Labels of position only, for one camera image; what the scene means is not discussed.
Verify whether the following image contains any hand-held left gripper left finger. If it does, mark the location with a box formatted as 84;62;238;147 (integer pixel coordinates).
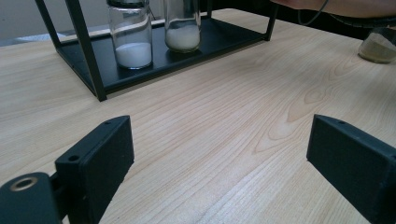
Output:
54;115;135;224

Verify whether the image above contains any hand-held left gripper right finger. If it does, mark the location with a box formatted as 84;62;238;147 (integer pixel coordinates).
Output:
305;114;396;224

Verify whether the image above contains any silver-lid jar of white powder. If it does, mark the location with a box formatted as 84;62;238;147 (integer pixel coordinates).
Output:
106;0;154;70

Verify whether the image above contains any grey-lid jar of white powder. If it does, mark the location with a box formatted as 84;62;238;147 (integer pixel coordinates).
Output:
163;0;202;54

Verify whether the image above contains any black two-tier metal rack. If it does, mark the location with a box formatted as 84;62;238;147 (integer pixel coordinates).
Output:
35;0;279;103

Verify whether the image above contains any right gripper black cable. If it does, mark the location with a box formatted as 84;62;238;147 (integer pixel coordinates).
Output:
297;0;331;26

